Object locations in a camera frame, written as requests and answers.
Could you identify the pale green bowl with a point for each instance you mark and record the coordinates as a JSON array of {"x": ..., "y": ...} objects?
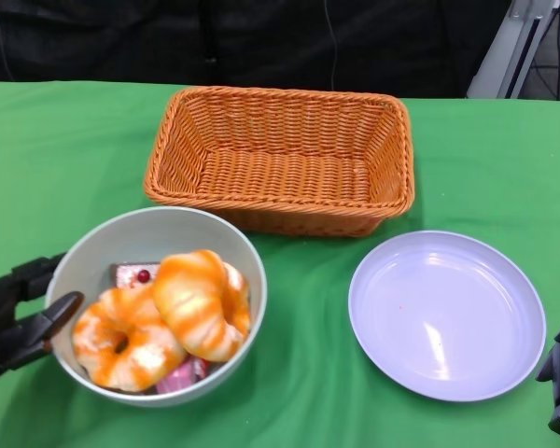
[{"x": 144, "y": 233}]

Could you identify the magenta pink cake with cherry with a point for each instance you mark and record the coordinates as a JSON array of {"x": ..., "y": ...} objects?
[{"x": 179, "y": 378}]

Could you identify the black backdrop curtain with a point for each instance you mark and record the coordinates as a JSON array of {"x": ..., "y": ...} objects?
[{"x": 121, "y": 37}]

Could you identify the orange wicker basket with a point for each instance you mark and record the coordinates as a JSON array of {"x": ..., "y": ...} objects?
[{"x": 280, "y": 172}]

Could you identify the twisted orange bread bun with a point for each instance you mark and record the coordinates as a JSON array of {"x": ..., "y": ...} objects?
[{"x": 196, "y": 298}]

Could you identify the chocolate cake with cherry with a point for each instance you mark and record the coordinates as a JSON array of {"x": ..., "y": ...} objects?
[{"x": 130, "y": 275}]

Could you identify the grey aluminium frame post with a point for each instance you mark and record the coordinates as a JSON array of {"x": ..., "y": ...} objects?
[{"x": 504, "y": 60}]

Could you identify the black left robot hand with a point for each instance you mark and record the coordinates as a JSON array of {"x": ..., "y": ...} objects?
[{"x": 0, "y": 326}]

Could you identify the lavender plate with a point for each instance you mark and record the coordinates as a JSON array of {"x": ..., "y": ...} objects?
[{"x": 448, "y": 322}]

